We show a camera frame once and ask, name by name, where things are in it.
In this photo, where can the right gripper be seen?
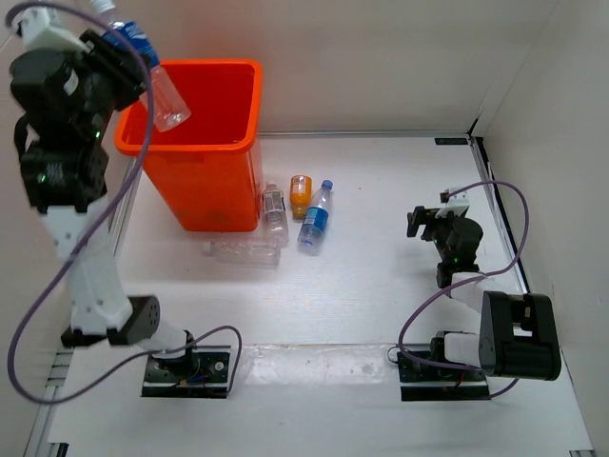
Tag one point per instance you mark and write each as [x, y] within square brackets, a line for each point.
[422, 214]

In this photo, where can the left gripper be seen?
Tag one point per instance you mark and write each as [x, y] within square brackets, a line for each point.
[111, 60]

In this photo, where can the blue label bottle white cap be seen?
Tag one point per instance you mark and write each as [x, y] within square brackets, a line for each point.
[170, 109]

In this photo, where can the clear bottle white cap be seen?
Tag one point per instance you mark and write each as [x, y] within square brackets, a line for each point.
[255, 254]

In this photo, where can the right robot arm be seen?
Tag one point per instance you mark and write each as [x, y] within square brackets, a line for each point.
[517, 336]

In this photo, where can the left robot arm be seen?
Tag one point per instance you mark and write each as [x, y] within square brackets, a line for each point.
[64, 179]

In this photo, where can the orange plastic bin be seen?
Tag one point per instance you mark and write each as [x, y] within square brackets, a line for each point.
[209, 169]

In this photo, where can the black logo sticker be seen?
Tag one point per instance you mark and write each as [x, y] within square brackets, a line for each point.
[451, 141]

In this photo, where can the blue label water bottle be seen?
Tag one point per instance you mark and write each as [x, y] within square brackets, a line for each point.
[311, 234]

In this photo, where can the orange juice bottle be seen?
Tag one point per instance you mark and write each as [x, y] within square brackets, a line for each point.
[299, 195]

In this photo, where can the clear bottle white label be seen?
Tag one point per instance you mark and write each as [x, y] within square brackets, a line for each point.
[275, 215]

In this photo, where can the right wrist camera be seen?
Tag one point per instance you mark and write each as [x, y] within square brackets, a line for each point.
[454, 202]

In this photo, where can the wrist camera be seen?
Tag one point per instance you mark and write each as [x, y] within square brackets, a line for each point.
[454, 202]
[42, 28]

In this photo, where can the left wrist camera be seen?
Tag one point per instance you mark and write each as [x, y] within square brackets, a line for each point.
[42, 28]

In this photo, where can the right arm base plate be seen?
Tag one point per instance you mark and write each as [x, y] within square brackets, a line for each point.
[422, 383]

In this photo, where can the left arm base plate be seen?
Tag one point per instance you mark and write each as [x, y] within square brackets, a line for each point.
[201, 374]

